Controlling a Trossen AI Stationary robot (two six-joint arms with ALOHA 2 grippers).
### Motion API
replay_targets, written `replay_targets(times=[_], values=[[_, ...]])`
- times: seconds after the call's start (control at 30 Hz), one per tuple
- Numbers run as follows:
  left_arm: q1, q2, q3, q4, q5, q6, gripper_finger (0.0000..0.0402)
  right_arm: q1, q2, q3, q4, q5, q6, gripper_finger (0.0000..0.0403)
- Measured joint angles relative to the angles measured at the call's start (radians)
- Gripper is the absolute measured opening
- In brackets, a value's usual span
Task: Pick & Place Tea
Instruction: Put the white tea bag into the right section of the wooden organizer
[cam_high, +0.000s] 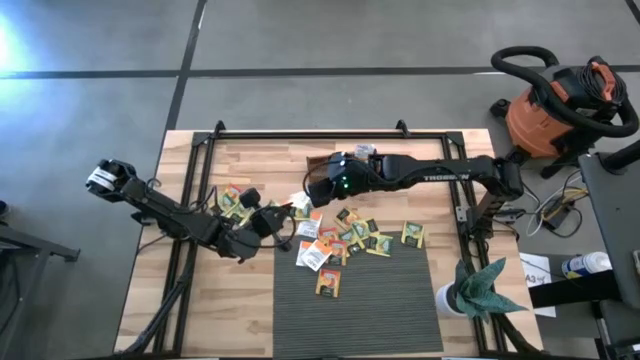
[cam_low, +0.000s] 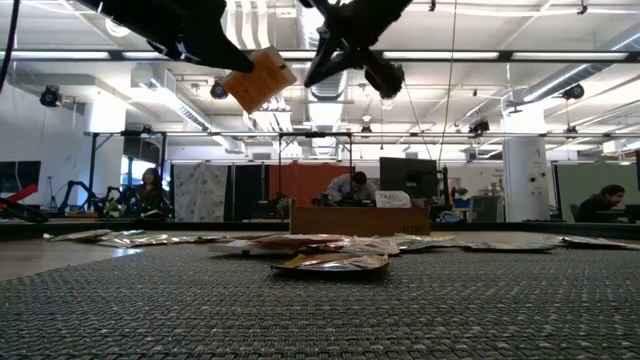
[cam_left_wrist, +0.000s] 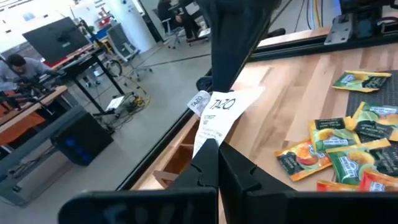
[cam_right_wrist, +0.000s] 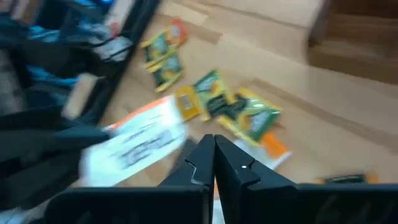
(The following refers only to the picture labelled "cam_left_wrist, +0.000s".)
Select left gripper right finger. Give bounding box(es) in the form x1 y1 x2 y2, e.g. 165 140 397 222
218 141 398 224

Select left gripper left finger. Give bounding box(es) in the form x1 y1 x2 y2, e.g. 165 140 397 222
58 138 220 224

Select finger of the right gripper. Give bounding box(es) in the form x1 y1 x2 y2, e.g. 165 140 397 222
198 0 282 93
196 77 213 91

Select white Tazo tea packet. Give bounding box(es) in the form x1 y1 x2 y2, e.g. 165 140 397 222
187 86 266 158

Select green tea packet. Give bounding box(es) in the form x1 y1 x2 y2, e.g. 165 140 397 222
325 138 398 187
308 117 361 152
331 70 392 93
344 101 398 142

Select wooden compartment box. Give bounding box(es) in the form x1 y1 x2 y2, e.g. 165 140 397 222
152 116 200 189

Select person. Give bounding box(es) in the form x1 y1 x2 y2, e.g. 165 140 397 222
178 0 208 41
157 0 183 32
0 53 53 93

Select white round pillar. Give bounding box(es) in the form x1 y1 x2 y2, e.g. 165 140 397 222
108 0 162 53

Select grey office chair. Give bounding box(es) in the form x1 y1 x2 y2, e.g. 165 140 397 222
106 23 154 82

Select black computer tower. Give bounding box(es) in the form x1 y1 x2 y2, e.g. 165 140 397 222
50 111 115 167

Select black-legged desk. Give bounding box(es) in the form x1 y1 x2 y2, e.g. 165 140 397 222
57 46 125 116

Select black monitor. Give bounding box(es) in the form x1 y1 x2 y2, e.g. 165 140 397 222
22 17 91 65

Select wooden desk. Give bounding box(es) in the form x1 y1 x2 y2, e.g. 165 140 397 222
0 85 68 133

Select grey woven placemat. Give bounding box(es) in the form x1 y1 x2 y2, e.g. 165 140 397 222
345 70 398 147

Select orange partition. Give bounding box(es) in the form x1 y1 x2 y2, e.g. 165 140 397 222
0 111 47 147

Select black frame rails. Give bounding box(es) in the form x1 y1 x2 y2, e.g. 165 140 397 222
247 30 398 62

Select floor cable bundle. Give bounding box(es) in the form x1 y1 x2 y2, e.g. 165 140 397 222
93 91 152 133

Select floor cables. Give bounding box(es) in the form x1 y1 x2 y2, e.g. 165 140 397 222
294 0 324 32

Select grey metal base bracket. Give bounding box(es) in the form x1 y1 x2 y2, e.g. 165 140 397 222
324 13 354 46

